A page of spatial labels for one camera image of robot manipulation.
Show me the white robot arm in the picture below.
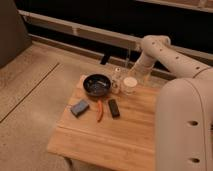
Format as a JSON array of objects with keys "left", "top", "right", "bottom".
[{"left": 131, "top": 35, "right": 213, "bottom": 171}]

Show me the wooden table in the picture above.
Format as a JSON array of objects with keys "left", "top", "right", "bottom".
[{"left": 47, "top": 85, "right": 159, "bottom": 171}]

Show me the white window frame rail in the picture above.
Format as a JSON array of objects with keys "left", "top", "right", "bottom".
[{"left": 18, "top": 9, "right": 213, "bottom": 63}]

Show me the clear glass jar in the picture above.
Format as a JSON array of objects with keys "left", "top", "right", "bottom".
[{"left": 111, "top": 67, "right": 121, "bottom": 94}]

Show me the black rectangular remote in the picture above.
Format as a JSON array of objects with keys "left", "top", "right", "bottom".
[{"left": 108, "top": 99, "right": 120, "bottom": 118}]

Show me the blue-grey sponge block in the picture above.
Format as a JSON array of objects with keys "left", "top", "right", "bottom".
[{"left": 70, "top": 100, "right": 89, "bottom": 117}]

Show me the black bowl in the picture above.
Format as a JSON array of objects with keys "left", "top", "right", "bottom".
[{"left": 83, "top": 74, "right": 111, "bottom": 97}]

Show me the white ceramic cup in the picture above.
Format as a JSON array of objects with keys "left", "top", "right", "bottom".
[{"left": 123, "top": 77, "right": 138, "bottom": 94}]

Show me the grey sofa corner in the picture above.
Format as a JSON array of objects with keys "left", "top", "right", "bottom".
[{"left": 0, "top": 0, "right": 32, "bottom": 68}]

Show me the orange handled tool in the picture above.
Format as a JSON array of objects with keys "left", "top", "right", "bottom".
[{"left": 97, "top": 100, "right": 104, "bottom": 122}]

